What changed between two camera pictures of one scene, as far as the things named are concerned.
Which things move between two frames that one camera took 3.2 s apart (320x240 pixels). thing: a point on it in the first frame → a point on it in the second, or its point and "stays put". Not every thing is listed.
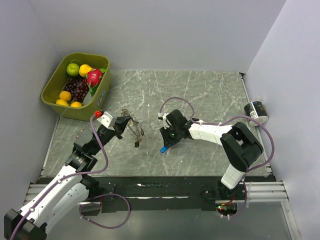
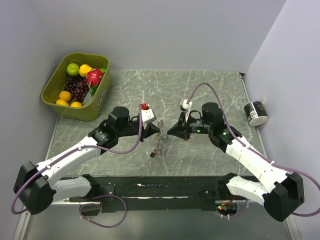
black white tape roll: x=256 y=110 stays put
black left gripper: x=121 y=122 → x=148 y=130
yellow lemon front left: x=62 y=102 stays put
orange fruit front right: x=76 y=104 stays put
